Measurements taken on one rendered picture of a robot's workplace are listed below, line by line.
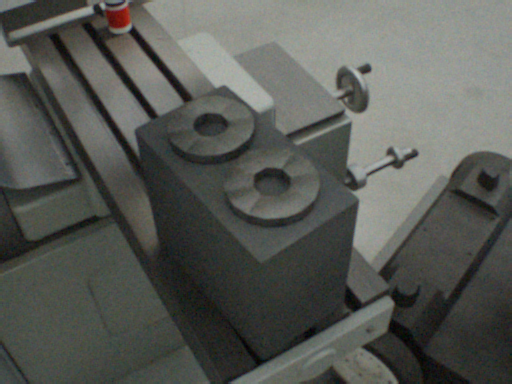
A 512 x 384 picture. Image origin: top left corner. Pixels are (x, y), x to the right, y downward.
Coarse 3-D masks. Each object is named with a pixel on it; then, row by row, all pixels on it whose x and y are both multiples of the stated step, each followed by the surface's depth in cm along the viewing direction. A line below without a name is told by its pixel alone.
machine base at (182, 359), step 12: (180, 348) 152; (156, 360) 149; (168, 360) 149; (180, 360) 149; (192, 360) 149; (144, 372) 147; (156, 372) 147; (168, 372) 147; (180, 372) 147; (192, 372) 147
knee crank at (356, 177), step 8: (392, 152) 146; (400, 152) 146; (408, 152) 148; (416, 152) 151; (384, 160) 146; (392, 160) 146; (400, 160) 146; (408, 160) 150; (352, 168) 142; (360, 168) 142; (368, 168) 144; (376, 168) 145; (384, 168) 147; (400, 168) 148; (352, 176) 142; (360, 176) 141; (352, 184) 143; (360, 184) 142
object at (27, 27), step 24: (0, 0) 107; (24, 0) 107; (48, 0) 108; (72, 0) 111; (96, 0) 113; (144, 0) 117; (0, 24) 109; (24, 24) 109; (48, 24) 111; (72, 24) 112
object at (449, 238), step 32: (480, 160) 135; (448, 192) 131; (480, 192) 128; (416, 224) 127; (448, 224) 126; (480, 224) 125; (416, 256) 121; (448, 256) 120; (480, 256) 121; (416, 288) 109; (448, 288) 116; (480, 288) 118; (416, 320) 109; (448, 320) 114; (480, 320) 113; (416, 352) 111; (448, 352) 109; (480, 352) 109
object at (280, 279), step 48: (144, 144) 66; (192, 144) 63; (240, 144) 63; (288, 144) 65; (192, 192) 61; (240, 192) 59; (288, 192) 59; (336, 192) 60; (192, 240) 68; (240, 240) 57; (288, 240) 57; (336, 240) 62; (240, 288) 63; (288, 288) 61; (336, 288) 69; (288, 336) 69
